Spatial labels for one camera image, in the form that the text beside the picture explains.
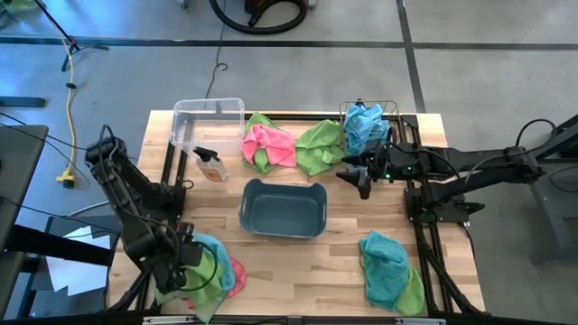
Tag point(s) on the white paper sheets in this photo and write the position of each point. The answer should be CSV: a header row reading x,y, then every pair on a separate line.
x,y
77,275

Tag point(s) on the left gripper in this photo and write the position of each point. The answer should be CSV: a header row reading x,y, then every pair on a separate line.
x,y
176,266

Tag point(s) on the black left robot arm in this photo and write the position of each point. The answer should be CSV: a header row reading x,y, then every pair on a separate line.
x,y
122,189

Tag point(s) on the black tripod stand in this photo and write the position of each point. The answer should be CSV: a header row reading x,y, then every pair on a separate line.
x,y
54,21

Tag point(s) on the black flat floor bar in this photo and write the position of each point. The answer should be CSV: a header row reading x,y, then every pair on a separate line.
x,y
22,102

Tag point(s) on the clear plastic bin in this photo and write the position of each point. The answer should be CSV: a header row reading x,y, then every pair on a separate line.
x,y
198,131

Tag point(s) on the grey-blue plastic basket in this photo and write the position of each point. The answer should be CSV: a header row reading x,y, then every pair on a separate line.
x,y
282,212

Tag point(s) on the silver metal bracket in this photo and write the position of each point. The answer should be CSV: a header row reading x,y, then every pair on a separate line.
x,y
167,320
420,321

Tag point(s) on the teal microfiber towel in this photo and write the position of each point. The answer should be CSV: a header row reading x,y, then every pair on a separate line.
x,y
384,271

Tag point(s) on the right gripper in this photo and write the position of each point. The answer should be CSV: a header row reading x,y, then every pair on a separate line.
x,y
384,162

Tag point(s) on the dark grey desk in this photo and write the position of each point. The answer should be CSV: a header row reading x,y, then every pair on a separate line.
x,y
18,180

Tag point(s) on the pale green microfiber towel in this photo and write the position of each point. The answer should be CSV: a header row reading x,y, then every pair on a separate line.
x,y
207,309

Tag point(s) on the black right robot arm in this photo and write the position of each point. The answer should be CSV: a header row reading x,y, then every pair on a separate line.
x,y
474,158

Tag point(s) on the black support beam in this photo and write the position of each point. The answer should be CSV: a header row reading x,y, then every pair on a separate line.
x,y
54,246

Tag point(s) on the dark grey equipment stand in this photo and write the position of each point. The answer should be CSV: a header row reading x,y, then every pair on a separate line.
x,y
555,203

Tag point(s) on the black aluminium table frame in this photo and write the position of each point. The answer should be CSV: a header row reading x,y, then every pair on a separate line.
x,y
289,116

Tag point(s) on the spray bottle with black head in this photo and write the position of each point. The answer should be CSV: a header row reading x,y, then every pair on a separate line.
x,y
212,167

